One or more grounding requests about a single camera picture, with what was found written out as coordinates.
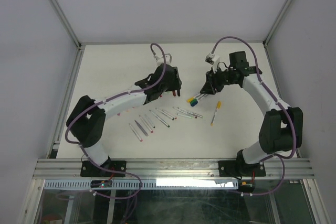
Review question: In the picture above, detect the magenta cap acrylic marker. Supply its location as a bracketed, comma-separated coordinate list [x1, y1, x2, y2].
[129, 123, 143, 142]

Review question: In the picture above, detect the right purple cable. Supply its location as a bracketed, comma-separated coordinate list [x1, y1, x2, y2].
[209, 36, 299, 197]

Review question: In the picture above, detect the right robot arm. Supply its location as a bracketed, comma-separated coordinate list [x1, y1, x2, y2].
[200, 51, 303, 176]

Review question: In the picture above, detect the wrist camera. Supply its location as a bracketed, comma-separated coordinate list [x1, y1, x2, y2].
[154, 54, 172, 66]
[205, 53, 220, 73]

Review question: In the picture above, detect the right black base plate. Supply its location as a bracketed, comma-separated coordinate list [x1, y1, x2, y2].
[218, 160, 266, 179]

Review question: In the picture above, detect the left aluminium frame post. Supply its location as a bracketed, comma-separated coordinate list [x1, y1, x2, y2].
[48, 0, 82, 50]

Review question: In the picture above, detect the blue cap marker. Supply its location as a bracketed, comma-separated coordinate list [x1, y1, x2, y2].
[191, 94, 208, 108]

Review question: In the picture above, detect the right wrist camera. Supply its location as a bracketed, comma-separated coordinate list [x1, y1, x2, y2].
[205, 53, 220, 73]

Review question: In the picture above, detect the aluminium mounting rail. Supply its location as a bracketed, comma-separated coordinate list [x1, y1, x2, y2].
[33, 158, 315, 180]

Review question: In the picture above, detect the yellow cap long marker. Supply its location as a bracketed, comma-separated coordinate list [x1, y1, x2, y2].
[211, 101, 222, 126]

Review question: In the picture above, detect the green cap rainbow marker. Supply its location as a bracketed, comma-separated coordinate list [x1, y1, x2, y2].
[149, 110, 170, 128]

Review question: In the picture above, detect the translucent grey highlighter pen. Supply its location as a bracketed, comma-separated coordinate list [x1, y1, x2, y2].
[135, 120, 149, 136]

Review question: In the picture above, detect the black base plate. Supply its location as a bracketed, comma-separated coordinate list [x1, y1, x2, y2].
[218, 160, 266, 179]
[80, 160, 127, 178]

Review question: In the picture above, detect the purple cable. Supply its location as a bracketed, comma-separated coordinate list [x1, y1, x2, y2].
[209, 36, 299, 197]
[64, 42, 144, 198]

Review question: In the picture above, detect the grey slotted cable duct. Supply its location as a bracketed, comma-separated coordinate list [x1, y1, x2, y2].
[44, 178, 238, 190]

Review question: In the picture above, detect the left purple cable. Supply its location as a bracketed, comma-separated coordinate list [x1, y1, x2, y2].
[64, 42, 144, 198]

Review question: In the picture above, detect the pink cap acrylic marker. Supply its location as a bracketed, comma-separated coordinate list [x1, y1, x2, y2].
[139, 116, 154, 133]

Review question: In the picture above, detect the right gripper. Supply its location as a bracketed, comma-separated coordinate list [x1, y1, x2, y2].
[199, 66, 236, 95]

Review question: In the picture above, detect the aluminium frame post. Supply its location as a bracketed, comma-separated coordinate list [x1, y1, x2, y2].
[262, 0, 294, 48]
[48, 0, 82, 50]

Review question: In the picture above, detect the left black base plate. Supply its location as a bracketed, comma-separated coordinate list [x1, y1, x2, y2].
[80, 160, 127, 178]

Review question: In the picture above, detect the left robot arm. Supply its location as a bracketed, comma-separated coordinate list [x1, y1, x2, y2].
[65, 64, 182, 176]

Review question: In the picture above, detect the right aluminium frame post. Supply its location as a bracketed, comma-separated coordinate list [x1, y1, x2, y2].
[262, 0, 294, 48]

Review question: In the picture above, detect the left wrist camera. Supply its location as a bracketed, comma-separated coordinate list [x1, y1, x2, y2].
[154, 54, 172, 66]

